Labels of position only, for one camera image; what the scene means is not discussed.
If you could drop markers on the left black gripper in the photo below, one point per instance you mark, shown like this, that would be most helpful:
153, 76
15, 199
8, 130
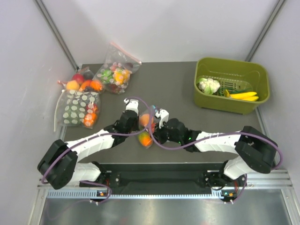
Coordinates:
136, 127

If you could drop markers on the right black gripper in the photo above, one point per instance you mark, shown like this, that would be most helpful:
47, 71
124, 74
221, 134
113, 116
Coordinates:
158, 134

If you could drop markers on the orange fake peach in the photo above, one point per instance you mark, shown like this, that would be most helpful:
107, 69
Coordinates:
145, 119

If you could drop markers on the blue zip clear bag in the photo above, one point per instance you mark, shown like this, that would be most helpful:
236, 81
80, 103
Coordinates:
146, 128

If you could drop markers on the red fake apple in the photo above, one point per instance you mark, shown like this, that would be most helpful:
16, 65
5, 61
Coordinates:
153, 127

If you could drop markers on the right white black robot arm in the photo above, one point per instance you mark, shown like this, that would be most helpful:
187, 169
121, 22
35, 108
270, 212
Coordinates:
254, 151

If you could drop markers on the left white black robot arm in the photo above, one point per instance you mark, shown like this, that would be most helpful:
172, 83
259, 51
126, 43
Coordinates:
61, 164

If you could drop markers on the pink zip dotted bag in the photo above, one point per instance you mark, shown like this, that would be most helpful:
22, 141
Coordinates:
114, 75

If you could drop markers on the white dotted zip bag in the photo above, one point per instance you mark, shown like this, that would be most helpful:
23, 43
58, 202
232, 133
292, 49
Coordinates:
77, 108

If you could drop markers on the white fake cauliflower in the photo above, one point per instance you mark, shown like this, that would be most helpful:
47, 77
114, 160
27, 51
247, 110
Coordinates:
208, 86

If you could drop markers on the green fake beans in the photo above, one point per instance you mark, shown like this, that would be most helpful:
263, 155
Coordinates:
226, 91

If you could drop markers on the red zip fruit bag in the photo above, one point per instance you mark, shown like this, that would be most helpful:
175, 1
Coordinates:
84, 81

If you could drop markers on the yellow fake banana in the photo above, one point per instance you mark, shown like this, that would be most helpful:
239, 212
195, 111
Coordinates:
247, 96

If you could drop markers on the dark grey table mat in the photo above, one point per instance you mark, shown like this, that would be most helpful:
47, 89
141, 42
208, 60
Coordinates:
168, 85

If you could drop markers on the olive green plastic bin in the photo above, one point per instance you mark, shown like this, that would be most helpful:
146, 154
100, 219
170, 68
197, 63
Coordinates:
233, 74

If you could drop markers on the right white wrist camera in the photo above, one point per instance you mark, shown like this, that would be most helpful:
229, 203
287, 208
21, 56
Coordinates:
163, 116

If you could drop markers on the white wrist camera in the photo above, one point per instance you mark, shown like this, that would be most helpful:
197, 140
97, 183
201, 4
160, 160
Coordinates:
132, 105
163, 116

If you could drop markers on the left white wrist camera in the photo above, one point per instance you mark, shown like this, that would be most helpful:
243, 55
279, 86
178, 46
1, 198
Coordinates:
132, 105

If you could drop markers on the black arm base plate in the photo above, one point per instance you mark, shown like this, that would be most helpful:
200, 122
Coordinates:
202, 175

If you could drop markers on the grey slotted cable duct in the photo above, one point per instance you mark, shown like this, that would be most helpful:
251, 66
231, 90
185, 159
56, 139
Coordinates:
102, 194

